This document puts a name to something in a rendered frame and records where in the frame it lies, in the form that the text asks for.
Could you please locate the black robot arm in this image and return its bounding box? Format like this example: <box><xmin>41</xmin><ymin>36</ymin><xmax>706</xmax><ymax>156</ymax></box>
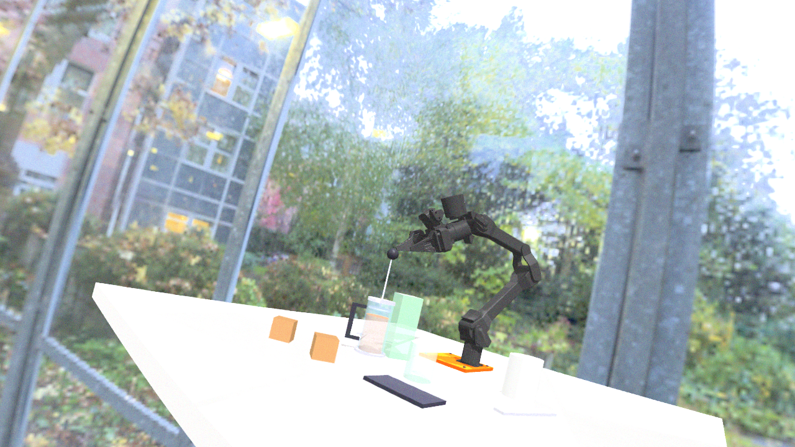
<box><xmin>419</xmin><ymin>194</ymin><xmax>541</xmax><ymax>367</ymax></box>

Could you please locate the dark grey flat bar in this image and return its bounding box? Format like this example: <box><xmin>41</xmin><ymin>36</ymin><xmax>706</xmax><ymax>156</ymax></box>
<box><xmin>363</xmin><ymin>375</ymin><xmax>447</xmax><ymax>409</ymax></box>

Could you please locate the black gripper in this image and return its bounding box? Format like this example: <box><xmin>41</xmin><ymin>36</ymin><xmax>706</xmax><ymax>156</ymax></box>
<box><xmin>396</xmin><ymin>223</ymin><xmax>457</xmax><ymax>253</ymax></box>

